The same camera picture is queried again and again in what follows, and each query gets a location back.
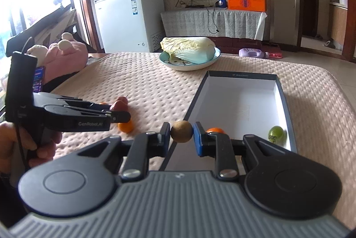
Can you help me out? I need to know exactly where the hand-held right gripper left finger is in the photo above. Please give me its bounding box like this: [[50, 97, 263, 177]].
[[75, 122, 171, 180]]

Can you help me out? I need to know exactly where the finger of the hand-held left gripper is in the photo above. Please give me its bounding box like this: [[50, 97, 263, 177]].
[[44, 104, 131, 124], [58, 97, 112, 111]]

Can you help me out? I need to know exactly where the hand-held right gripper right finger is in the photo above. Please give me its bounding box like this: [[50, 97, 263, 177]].
[[193, 121, 292, 180]]

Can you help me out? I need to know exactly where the small brown kiwi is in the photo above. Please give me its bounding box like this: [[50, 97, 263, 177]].
[[170, 120, 194, 143]]

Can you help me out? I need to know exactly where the small dark red fruit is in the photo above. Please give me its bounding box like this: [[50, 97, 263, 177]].
[[110, 96, 129, 113]]

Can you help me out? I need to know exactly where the bumpy mandarin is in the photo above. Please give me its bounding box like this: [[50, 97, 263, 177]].
[[117, 120, 134, 133]]

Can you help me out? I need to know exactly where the grey box white inside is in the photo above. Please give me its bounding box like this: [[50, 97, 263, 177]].
[[160, 70, 298, 172]]

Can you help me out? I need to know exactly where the green fruit with calyx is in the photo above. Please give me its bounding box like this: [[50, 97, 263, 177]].
[[267, 126, 287, 144]]

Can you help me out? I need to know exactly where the person's left hand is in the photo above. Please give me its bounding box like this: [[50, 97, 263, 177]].
[[0, 121, 63, 173]]

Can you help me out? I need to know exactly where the beige plush toy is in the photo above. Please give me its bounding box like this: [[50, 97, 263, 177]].
[[26, 45, 49, 67]]

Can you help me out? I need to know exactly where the pink plush toy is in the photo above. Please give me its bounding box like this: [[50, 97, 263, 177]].
[[44, 32, 89, 83]]

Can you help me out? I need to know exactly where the beige quilted mattress pad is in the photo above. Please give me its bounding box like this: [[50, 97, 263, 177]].
[[50, 51, 356, 180]]

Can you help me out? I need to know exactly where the dark printed cardboard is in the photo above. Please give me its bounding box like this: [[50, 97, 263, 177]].
[[7, 7, 78, 60]]

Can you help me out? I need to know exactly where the light blue plate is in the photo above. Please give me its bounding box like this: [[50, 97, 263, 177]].
[[159, 47, 221, 71]]

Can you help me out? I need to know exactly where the napa cabbage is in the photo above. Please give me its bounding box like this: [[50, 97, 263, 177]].
[[160, 37, 217, 64]]

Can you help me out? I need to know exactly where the white chest freezer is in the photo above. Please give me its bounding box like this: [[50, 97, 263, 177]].
[[94, 0, 165, 54]]

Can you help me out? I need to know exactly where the purple toy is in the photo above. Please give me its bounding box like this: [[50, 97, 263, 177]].
[[239, 48, 269, 59]]

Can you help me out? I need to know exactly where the red toy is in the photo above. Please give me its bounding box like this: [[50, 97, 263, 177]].
[[263, 43, 283, 59]]

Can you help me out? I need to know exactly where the cloth covered cabinet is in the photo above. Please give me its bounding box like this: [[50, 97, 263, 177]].
[[160, 8, 267, 46]]

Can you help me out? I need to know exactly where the dark wooden door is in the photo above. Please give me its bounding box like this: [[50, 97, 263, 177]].
[[302, 0, 319, 38]]

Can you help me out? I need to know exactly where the wooden kitchen counter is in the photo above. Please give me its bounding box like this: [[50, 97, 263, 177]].
[[328, 1, 348, 49]]

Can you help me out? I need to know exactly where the black cable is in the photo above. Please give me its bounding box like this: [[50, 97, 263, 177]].
[[207, 0, 220, 35]]

